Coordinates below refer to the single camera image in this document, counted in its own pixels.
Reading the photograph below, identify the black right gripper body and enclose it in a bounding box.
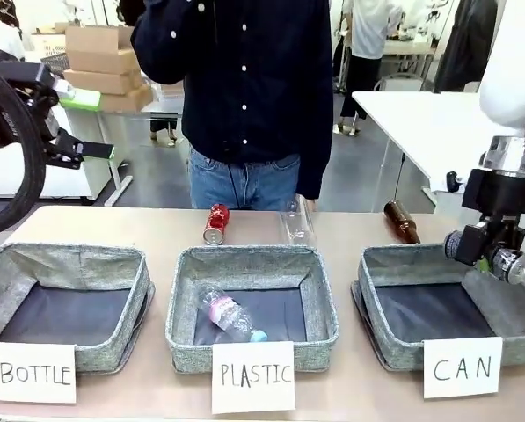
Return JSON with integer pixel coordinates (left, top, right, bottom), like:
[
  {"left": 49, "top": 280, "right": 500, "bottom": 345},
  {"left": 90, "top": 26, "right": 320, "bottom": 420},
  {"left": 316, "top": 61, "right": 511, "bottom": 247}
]
[{"left": 462, "top": 168, "right": 525, "bottom": 219}]

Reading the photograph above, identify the black and silver can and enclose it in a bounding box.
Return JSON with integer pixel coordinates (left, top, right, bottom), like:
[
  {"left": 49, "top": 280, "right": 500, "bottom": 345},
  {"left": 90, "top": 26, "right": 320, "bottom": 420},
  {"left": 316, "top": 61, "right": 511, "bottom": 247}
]
[{"left": 443, "top": 229, "right": 525, "bottom": 283}]

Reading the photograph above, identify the person's left forearm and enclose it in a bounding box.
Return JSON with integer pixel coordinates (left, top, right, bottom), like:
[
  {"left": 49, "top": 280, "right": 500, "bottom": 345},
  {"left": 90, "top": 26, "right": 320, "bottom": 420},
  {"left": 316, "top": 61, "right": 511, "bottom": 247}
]
[{"left": 295, "top": 118, "right": 335, "bottom": 201}]

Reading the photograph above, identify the person's right forearm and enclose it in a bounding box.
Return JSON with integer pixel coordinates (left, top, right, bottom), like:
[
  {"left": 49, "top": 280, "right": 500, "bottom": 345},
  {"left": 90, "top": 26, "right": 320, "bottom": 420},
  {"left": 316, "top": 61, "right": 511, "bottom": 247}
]
[{"left": 130, "top": 0, "right": 201, "bottom": 85}]

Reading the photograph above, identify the grey basket labelled can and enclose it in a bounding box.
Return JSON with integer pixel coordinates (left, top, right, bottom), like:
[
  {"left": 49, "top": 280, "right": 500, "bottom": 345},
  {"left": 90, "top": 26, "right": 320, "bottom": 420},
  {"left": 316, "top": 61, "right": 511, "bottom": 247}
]
[{"left": 351, "top": 244, "right": 525, "bottom": 373}]

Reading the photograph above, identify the paper label reading can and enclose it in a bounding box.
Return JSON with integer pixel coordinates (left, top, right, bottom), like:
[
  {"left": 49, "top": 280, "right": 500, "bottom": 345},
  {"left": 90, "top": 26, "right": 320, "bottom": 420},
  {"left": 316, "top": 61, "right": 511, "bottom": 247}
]
[{"left": 422, "top": 337, "right": 504, "bottom": 399}]

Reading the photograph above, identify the grey basket labelled bottle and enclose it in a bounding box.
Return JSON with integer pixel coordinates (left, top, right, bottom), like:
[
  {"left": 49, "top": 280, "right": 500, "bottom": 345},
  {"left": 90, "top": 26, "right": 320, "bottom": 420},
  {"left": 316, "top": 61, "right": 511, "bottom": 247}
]
[{"left": 0, "top": 242, "right": 157, "bottom": 375}]

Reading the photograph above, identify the red drink can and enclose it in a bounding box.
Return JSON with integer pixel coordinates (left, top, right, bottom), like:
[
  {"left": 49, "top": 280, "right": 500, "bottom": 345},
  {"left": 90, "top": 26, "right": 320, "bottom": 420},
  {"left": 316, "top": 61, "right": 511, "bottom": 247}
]
[{"left": 202, "top": 203, "right": 231, "bottom": 245}]

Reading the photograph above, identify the grey basket labelled plastic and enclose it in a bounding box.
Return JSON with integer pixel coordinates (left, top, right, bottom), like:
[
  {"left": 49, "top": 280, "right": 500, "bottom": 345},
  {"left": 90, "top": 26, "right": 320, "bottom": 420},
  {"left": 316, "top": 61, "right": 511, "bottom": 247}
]
[{"left": 164, "top": 244, "right": 340, "bottom": 375}]

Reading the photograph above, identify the closed flat cardboard box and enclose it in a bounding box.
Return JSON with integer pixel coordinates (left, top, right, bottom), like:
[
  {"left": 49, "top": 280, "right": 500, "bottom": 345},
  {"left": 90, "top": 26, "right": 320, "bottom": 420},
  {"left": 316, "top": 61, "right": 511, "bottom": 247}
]
[
  {"left": 62, "top": 68, "right": 145, "bottom": 96},
  {"left": 98, "top": 84, "right": 154, "bottom": 113}
]

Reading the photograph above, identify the black plastic crate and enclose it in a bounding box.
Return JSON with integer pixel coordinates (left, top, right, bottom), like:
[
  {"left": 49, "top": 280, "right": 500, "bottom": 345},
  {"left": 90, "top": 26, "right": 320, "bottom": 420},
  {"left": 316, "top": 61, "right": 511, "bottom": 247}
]
[{"left": 39, "top": 51, "right": 70, "bottom": 79}]

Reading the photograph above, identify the black knob on clamp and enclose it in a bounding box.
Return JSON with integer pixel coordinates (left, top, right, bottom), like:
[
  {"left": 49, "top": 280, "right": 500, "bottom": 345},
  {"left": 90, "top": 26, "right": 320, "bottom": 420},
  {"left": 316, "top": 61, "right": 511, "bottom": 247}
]
[{"left": 445, "top": 170, "right": 465, "bottom": 193}]

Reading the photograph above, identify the white desk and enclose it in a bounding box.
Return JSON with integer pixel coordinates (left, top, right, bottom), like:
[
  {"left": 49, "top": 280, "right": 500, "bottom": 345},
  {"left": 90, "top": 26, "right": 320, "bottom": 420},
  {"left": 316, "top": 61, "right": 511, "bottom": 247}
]
[{"left": 0, "top": 98, "right": 134, "bottom": 207}]

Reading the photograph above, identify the open cardboard box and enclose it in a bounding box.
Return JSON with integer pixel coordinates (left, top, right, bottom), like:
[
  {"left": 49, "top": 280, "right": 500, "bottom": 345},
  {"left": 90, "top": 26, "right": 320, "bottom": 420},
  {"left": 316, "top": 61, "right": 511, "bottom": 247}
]
[{"left": 63, "top": 24, "right": 136, "bottom": 76}]

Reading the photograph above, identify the white plastic crate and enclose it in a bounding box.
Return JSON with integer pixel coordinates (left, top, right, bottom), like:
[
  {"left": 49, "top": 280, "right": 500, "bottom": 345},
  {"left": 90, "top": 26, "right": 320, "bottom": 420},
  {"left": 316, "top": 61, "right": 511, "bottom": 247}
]
[{"left": 30, "top": 32, "right": 68, "bottom": 56}]

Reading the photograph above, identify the brown glass bottle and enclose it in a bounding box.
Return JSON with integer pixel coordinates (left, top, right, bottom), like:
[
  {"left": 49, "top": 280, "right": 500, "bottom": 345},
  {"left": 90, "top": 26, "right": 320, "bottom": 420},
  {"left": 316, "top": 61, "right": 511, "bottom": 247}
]
[{"left": 383, "top": 200, "right": 422, "bottom": 245}]

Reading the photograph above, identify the white table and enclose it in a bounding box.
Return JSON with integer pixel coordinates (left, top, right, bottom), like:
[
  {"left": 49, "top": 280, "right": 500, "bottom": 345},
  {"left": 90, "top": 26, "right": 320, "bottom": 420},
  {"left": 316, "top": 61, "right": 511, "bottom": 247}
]
[{"left": 351, "top": 89, "right": 500, "bottom": 204}]

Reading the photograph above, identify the grey chair back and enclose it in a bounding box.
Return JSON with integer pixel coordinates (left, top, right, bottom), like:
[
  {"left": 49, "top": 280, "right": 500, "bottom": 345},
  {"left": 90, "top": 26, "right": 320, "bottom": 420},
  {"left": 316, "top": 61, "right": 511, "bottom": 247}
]
[{"left": 373, "top": 72, "right": 427, "bottom": 93}]

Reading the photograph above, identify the hanging black coat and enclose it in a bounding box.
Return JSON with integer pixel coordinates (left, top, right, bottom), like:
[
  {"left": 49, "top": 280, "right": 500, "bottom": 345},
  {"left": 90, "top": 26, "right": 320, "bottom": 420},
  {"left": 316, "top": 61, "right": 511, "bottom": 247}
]
[{"left": 433, "top": 0, "right": 499, "bottom": 94}]

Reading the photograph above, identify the person in dark shirt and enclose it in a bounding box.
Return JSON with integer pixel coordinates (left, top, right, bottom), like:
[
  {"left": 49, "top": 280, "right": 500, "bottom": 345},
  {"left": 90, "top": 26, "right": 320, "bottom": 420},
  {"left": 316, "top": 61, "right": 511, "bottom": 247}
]
[{"left": 129, "top": 0, "right": 336, "bottom": 211}]

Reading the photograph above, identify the clear empty plastic bottle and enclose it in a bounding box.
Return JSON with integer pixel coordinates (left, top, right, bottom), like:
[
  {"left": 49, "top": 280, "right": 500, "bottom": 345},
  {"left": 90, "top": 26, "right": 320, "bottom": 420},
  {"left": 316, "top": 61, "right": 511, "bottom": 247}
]
[{"left": 279, "top": 195, "right": 318, "bottom": 247}]

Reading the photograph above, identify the person in white shirt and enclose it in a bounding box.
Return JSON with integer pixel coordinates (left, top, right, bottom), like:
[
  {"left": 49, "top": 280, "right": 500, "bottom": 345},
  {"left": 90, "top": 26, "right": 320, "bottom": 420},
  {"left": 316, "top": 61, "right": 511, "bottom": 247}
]
[{"left": 339, "top": 0, "right": 406, "bottom": 135}]

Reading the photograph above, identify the paper label reading bottle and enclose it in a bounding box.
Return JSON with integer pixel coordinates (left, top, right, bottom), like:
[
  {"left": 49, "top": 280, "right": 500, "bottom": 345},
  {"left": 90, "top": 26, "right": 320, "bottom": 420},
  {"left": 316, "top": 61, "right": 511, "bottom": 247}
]
[{"left": 0, "top": 341, "right": 77, "bottom": 404}]

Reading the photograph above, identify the pink label plastic bottle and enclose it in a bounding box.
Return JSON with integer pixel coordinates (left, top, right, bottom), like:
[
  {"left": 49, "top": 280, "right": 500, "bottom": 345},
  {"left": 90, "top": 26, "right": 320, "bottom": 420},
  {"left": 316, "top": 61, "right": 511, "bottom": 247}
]
[{"left": 198, "top": 285, "right": 269, "bottom": 344}]

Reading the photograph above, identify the paper label reading plastic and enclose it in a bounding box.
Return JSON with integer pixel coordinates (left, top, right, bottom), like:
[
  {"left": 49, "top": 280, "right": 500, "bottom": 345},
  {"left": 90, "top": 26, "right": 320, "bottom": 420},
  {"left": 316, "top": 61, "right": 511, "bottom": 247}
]
[{"left": 211, "top": 340, "right": 296, "bottom": 415}]

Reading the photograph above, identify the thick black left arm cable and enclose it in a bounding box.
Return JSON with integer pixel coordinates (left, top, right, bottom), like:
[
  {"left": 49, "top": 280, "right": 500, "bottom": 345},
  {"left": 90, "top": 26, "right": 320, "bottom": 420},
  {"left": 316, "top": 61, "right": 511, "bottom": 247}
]
[{"left": 0, "top": 56, "right": 47, "bottom": 241}]

